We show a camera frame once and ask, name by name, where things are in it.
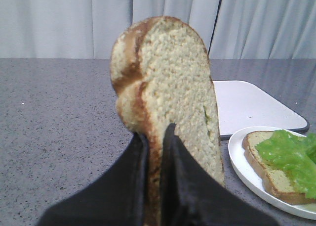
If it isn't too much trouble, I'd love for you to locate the grey-white curtain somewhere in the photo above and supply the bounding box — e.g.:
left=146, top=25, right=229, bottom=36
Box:
left=0, top=0, right=316, bottom=59

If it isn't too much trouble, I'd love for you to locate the thin black cable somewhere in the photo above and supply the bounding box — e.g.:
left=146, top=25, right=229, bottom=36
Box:
left=208, top=0, right=226, bottom=54

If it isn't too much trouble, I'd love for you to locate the bread slice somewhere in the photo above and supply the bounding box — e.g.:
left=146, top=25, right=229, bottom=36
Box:
left=242, top=131, right=316, bottom=205
left=110, top=16, right=224, bottom=226

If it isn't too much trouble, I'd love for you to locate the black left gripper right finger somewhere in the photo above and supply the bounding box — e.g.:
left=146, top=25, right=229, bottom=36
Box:
left=160, top=124, right=278, bottom=226

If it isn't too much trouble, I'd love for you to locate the white round plate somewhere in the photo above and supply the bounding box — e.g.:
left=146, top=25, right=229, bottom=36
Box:
left=228, top=126, right=316, bottom=220

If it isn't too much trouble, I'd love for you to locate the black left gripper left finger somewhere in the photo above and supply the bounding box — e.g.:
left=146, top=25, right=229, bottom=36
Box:
left=37, top=134, right=149, bottom=226

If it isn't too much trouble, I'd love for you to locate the green lettuce leaf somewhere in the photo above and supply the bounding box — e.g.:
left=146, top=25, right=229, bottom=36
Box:
left=255, top=130, right=316, bottom=199

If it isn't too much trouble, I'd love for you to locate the white cutting board black handle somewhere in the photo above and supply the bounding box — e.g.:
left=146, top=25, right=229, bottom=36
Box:
left=213, top=80, right=310, bottom=140

